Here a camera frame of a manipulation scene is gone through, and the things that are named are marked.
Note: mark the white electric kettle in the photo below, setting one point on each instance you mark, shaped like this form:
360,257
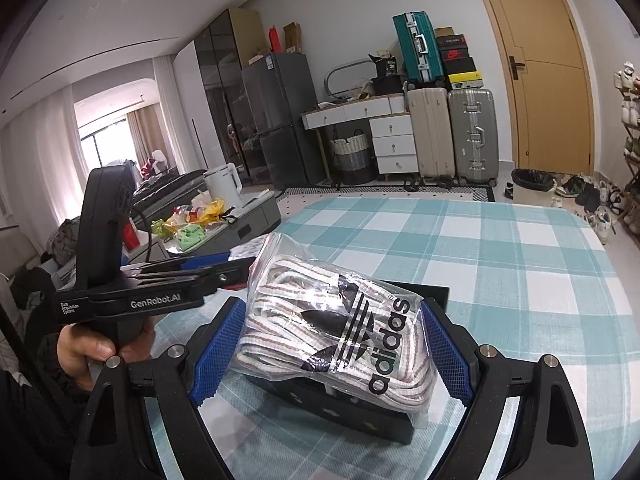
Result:
222,185

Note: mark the yellow plastic bag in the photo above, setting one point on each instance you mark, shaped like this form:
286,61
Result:
207,210

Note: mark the green plastic item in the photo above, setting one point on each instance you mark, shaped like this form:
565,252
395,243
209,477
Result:
191,237

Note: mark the dark brown shoe box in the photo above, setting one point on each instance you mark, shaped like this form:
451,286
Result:
447,32

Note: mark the dark clothes pile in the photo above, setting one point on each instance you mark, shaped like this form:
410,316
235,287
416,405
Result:
62,242

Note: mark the white desk with drawers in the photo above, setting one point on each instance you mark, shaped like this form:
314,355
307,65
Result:
395,140

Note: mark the grey fridge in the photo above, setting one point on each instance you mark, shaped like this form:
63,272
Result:
285,110

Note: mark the person's left hand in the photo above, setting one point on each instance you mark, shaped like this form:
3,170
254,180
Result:
80,350

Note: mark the yellow black shoe box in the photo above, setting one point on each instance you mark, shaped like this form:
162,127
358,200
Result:
465,80

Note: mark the white sheer curtain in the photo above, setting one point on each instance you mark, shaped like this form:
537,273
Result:
45,160

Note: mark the beige curtain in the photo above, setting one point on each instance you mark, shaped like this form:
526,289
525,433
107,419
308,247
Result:
145,135

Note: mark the bag of striped shoelaces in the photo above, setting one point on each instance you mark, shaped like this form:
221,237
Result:
300,320

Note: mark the black cardboard box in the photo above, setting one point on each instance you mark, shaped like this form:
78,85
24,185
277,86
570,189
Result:
310,400

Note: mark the beige suitcase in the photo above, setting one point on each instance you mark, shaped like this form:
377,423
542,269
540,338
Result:
432,135

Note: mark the dark glass wardrobe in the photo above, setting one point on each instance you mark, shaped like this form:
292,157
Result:
220,85

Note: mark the brown cardboard box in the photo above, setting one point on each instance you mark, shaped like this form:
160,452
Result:
293,39

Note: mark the teal checked tablecloth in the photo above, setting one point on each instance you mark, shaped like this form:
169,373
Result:
450,240

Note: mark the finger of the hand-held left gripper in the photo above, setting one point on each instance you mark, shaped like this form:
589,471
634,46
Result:
205,261
235,270

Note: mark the black paper bag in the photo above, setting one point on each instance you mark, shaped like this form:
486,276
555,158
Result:
385,67

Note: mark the trash bin black liner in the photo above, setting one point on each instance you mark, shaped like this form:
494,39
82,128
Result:
532,185

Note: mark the person's left forearm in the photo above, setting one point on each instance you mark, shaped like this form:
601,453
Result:
35,420

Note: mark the teal suitcase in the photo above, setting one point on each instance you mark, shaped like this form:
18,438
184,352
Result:
415,45

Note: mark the wooden door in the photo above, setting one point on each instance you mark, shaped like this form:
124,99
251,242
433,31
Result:
545,110

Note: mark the red cup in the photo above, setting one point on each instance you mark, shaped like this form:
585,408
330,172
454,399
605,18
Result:
131,237

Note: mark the woven laundry basket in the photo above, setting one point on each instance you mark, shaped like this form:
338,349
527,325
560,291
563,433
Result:
352,157

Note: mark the grey low table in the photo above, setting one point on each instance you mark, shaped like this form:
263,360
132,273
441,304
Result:
255,220

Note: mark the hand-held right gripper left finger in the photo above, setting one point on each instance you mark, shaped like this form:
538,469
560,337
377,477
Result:
215,360

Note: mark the rows of racked sneakers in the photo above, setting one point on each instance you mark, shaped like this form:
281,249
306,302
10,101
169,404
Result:
629,105

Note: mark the silver suitcase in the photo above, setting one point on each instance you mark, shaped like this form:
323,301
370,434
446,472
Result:
472,130

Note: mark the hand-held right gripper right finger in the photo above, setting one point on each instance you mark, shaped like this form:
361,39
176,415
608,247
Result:
450,355

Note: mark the red paper bag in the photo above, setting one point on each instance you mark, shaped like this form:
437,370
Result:
275,40

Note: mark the oval metal frame mirror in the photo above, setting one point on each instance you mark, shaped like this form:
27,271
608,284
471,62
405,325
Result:
345,65

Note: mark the scattered loose shoes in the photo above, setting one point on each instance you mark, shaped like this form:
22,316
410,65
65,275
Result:
590,200

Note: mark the black red shoe box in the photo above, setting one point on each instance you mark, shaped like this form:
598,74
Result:
453,47

